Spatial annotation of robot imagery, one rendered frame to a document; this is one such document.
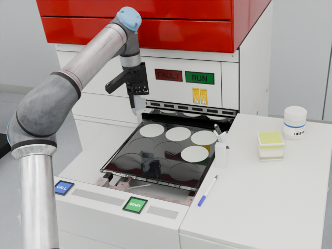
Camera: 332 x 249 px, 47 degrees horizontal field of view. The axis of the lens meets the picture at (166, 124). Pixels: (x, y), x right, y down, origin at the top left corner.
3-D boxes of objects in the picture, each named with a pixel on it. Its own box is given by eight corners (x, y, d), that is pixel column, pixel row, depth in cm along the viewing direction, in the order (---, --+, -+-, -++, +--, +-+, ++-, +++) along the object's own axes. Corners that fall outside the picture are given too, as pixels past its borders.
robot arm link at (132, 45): (107, 25, 130) (124, 18, 136) (112, 56, 136) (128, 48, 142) (124, 27, 126) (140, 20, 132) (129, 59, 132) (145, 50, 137)
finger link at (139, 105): (147, 117, 148) (145, 96, 143) (133, 119, 147) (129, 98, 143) (147, 113, 150) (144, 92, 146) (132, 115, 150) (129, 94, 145)
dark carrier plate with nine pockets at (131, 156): (146, 121, 163) (146, 120, 162) (225, 132, 150) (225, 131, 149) (104, 170, 136) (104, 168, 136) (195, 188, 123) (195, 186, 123)
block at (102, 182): (101, 183, 133) (100, 176, 131) (109, 185, 131) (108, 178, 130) (89, 198, 126) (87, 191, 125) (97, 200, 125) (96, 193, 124)
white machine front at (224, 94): (76, 116, 188) (56, 38, 168) (239, 140, 157) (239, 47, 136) (73, 119, 186) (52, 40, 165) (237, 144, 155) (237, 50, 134)
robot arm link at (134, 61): (119, 58, 134) (119, 50, 141) (121, 70, 136) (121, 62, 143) (140, 55, 134) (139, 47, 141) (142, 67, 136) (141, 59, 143)
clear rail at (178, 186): (101, 170, 137) (100, 167, 136) (200, 190, 123) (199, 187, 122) (99, 173, 136) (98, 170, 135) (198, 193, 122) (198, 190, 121)
